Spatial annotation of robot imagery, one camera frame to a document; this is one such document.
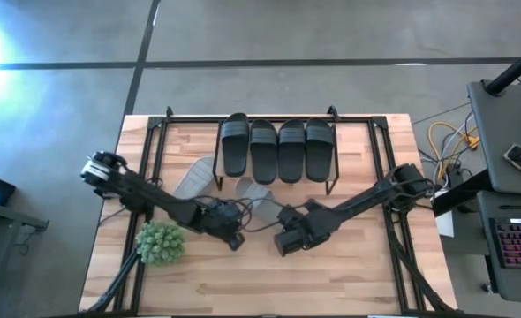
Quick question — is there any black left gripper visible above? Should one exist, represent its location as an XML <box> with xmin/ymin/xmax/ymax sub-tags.
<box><xmin>198</xmin><ymin>198</ymin><xmax>246</xmax><ymax>252</ymax></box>

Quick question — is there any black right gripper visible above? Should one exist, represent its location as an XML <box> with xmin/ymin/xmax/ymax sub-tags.
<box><xmin>272</xmin><ymin>200</ymin><xmax>333</xmax><ymax>258</ymax></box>

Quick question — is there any grey rubber slide sandal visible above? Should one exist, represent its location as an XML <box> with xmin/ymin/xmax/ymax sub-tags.
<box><xmin>234</xmin><ymin>176</ymin><xmax>284</xmax><ymax>224</ymax></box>
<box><xmin>172</xmin><ymin>155</ymin><xmax>218</xmax><ymax>201</ymax></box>

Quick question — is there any black rubber slide sandal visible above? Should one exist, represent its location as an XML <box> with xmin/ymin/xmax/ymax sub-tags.
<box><xmin>249</xmin><ymin>118</ymin><xmax>280</xmax><ymax>186</ymax></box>
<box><xmin>221</xmin><ymin>111</ymin><xmax>251</xmax><ymax>178</ymax></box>
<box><xmin>305</xmin><ymin>117</ymin><xmax>336</xmax><ymax>184</ymax></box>
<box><xmin>277</xmin><ymin>118</ymin><xmax>307</xmax><ymax>185</ymax></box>

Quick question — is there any green artificial plant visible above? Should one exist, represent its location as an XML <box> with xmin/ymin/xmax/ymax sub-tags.
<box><xmin>134</xmin><ymin>219</ymin><xmax>187</xmax><ymax>268</ymax></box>

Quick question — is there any white box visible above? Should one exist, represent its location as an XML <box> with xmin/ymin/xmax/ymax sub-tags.
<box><xmin>434</xmin><ymin>188</ymin><xmax>456</xmax><ymax>239</ymax></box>

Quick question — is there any black desk beam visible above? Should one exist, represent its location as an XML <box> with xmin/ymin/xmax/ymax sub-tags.
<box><xmin>430</xmin><ymin>169</ymin><xmax>495</xmax><ymax>218</ymax></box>

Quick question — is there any dark power strip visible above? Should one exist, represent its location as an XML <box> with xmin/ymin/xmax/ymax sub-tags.
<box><xmin>444</xmin><ymin>162</ymin><xmax>465</xmax><ymax>190</ymax></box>

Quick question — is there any grey side desk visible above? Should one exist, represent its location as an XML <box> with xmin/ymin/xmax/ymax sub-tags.
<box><xmin>466</xmin><ymin>79</ymin><xmax>521</xmax><ymax>196</ymax></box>

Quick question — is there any grey keyboard desk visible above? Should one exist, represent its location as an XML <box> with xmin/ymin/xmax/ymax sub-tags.
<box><xmin>475</xmin><ymin>190</ymin><xmax>521</xmax><ymax>305</ymax></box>

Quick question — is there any black side stand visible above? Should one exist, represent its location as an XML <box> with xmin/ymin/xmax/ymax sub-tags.
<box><xmin>0</xmin><ymin>198</ymin><xmax>50</xmax><ymax>318</ymax></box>

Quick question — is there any black slanted pole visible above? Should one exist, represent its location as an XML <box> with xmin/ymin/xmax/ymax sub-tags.
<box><xmin>484</xmin><ymin>39</ymin><xmax>521</xmax><ymax>96</ymax></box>

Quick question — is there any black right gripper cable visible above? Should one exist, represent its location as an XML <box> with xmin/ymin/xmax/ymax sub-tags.
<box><xmin>242</xmin><ymin>196</ymin><xmax>314</xmax><ymax>233</ymax></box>

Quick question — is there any black wire shoe rack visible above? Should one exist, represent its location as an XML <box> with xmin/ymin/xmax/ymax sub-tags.
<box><xmin>213</xmin><ymin>126</ymin><xmax>342</xmax><ymax>196</ymax></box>

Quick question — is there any black aluminium table frame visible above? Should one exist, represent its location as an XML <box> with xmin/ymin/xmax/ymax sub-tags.
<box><xmin>79</xmin><ymin>104</ymin><xmax>458</xmax><ymax>317</ymax></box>

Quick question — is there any yellow cable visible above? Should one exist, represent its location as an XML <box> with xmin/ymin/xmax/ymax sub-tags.
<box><xmin>427</xmin><ymin>121</ymin><xmax>481</xmax><ymax>183</ymax></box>

